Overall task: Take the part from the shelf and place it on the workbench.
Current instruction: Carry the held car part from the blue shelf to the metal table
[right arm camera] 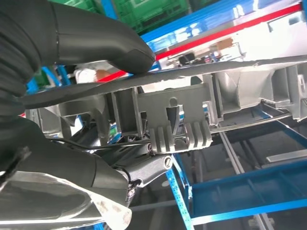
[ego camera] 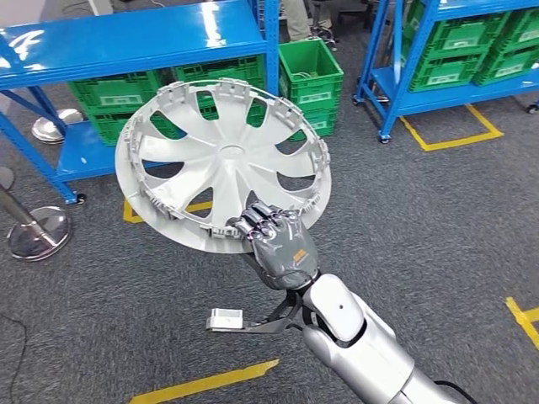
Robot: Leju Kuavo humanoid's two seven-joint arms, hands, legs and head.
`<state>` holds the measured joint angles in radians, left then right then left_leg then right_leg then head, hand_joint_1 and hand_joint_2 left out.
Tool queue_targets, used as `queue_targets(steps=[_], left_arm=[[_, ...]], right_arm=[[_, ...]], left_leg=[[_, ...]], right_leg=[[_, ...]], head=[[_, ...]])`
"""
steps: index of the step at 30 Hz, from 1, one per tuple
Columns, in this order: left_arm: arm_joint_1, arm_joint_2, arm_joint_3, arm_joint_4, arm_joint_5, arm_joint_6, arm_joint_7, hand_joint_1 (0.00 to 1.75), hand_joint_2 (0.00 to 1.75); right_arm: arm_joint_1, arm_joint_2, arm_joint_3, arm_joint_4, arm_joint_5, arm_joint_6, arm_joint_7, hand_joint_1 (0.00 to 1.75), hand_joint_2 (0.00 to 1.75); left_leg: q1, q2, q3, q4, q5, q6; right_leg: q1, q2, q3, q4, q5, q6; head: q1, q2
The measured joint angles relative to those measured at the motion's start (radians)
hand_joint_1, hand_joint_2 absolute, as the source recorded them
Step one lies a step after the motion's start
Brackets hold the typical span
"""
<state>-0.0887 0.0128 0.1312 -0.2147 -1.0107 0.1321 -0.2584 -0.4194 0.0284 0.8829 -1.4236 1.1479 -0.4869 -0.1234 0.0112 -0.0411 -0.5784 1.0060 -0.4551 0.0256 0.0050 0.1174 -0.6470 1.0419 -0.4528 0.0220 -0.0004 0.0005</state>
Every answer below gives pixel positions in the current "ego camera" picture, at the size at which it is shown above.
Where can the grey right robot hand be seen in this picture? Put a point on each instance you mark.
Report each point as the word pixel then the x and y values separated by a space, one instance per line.
pixel 286 256

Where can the grey plastic wheel cover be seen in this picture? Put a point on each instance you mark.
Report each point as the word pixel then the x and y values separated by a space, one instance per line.
pixel 223 162

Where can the blue metal shelf rack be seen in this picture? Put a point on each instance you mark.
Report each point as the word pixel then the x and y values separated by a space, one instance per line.
pixel 126 39
pixel 442 97

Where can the green plastic crate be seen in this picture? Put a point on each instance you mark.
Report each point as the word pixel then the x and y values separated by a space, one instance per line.
pixel 446 75
pixel 509 69
pixel 113 92
pixel 459 36
pixel 524 33
pixel 105 128
pixel 312 78
pixel 219 69
pixel 324 121

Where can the yellow floor tape rectangle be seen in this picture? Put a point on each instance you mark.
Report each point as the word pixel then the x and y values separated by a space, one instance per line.
pixel 454 144

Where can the black camera bracket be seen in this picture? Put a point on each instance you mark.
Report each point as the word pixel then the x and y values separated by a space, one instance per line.
pixel 278 320

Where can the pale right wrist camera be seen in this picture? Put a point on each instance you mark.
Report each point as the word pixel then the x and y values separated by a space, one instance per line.
pixel 225 319

